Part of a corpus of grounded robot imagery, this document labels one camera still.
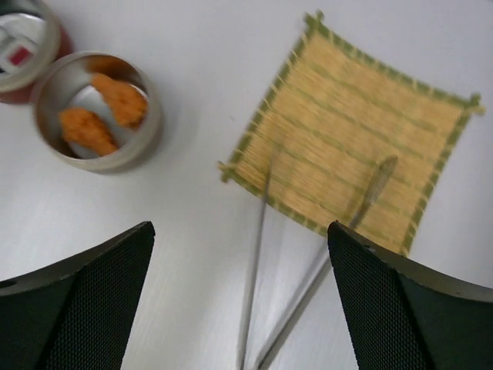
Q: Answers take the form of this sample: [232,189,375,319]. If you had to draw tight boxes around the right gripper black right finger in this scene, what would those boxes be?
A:
[327,221,492,369]

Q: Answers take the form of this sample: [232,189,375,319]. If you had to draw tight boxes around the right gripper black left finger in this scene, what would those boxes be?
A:
[1,221,155,369]

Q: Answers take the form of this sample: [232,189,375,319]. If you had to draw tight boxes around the metal tongs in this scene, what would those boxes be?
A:
[236,144,398,369]

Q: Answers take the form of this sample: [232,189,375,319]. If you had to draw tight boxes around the orange fried nugget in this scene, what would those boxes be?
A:
[58,107,118,156]
[91,73,148,131]

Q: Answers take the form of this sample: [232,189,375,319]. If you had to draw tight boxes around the sushi roll with red centre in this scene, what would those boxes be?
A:
[1,37,38,74]

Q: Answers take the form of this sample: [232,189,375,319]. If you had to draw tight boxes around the brown metal lunch tin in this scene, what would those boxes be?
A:
[32,52,162,173]

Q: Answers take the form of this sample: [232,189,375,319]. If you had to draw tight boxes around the red metal lunch tin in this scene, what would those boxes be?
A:
[1,1,72,104]

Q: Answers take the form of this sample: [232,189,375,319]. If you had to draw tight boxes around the bamboo sushi mat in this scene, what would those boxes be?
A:
[220,13,485,255]

